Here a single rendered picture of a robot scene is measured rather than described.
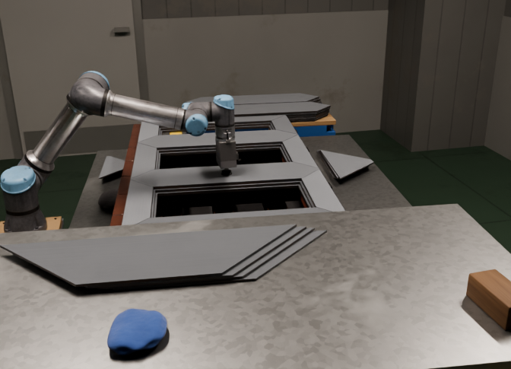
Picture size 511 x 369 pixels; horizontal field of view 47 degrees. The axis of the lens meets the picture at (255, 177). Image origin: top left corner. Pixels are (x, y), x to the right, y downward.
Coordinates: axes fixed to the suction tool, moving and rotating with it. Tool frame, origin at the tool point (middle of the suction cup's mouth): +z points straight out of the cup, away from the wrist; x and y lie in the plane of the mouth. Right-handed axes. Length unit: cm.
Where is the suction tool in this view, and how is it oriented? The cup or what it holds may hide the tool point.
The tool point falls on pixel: (226, 175)
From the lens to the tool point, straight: 231.0
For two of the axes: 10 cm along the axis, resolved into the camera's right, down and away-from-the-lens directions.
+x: -9.7, 1.1, -2.3
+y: -2.6, -3.6, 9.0
